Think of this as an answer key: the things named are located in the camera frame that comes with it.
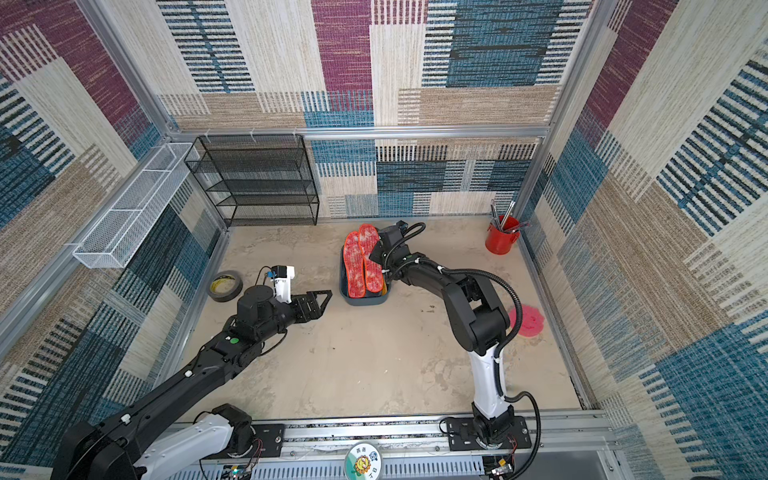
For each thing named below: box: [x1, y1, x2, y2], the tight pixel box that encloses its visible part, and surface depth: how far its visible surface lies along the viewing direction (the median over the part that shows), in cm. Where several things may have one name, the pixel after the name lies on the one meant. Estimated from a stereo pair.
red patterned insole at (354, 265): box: [343, 231, 366, 299], surface depth 101 cm
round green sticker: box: [344, 441, 383, 480], surface depth 65 cm
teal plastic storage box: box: [340, 245, 390, 306], surface depth 99 cm
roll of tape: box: [208, 270, 243, 302], surface depth 104 cm
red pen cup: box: [485, 215, 521, 255], surface depth 108 cm
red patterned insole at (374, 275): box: [359, 224, 384, 293], surface depth 98 cm
